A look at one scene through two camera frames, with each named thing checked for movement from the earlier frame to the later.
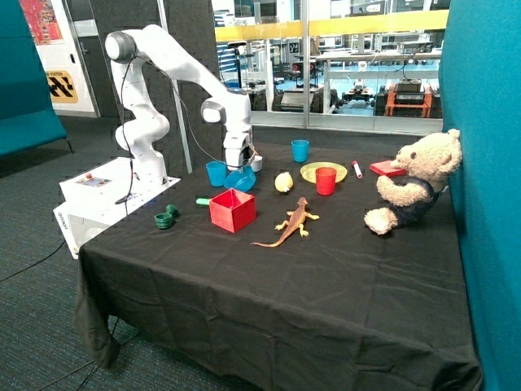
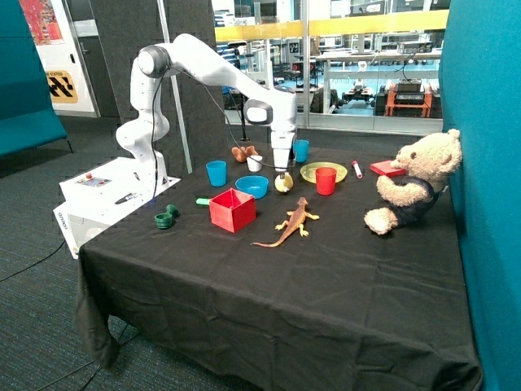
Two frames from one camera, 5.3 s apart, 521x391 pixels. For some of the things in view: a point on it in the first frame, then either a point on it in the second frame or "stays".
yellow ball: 283,182 stays
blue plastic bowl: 242,180 -> 254,185
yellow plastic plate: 308,172 stays
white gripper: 238,148 -> 281,143
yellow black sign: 62,88 stays
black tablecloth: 257,272 stays
